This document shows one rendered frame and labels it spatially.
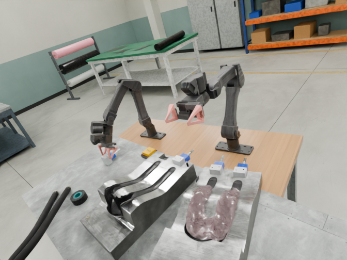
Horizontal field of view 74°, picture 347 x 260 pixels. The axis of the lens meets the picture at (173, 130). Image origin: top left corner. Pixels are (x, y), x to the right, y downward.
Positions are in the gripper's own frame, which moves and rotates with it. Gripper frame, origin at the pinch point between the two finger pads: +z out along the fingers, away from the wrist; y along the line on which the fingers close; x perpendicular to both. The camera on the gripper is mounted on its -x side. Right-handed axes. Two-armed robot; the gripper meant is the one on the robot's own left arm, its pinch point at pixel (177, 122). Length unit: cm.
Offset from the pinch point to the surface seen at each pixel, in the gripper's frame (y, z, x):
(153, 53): -230, -246, 37
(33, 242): -42, 52, 27
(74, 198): -59, 27, 36
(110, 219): -26, 28, 33
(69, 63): -530, -258, 39
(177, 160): -14.5, -8.0, 28.3
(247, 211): 24.0, 5.7, 30.4
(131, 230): -13.4, 28.3, 33.5
